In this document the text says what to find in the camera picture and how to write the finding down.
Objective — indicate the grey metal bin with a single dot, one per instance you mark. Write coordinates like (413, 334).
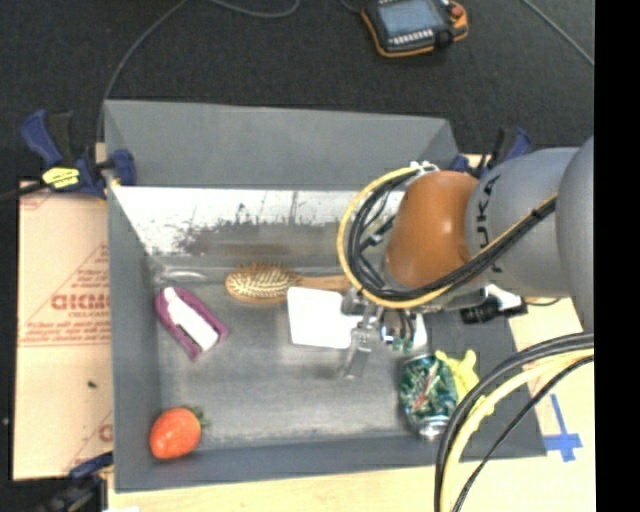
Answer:
(280, 395)

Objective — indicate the red toy strawberry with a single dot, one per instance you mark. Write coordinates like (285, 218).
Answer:
(175, 434)

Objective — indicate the green crushed drink can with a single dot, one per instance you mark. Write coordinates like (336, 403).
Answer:
(427, 390)

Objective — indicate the white square card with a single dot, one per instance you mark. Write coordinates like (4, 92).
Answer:
(315, 317)

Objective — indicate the black cylinder on white bracket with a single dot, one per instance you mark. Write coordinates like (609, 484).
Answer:
(482, 312)

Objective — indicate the wooden hairbrush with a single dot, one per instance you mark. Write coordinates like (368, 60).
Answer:
(260, 284)

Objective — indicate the brown cardboard board red print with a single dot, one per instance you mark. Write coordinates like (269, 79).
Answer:
(60, 280)

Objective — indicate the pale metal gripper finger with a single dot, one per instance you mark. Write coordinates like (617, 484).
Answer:
(365, 361)
(353, 364)

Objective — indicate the yellow soft toy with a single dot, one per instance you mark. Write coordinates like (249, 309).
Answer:
(465, 372)

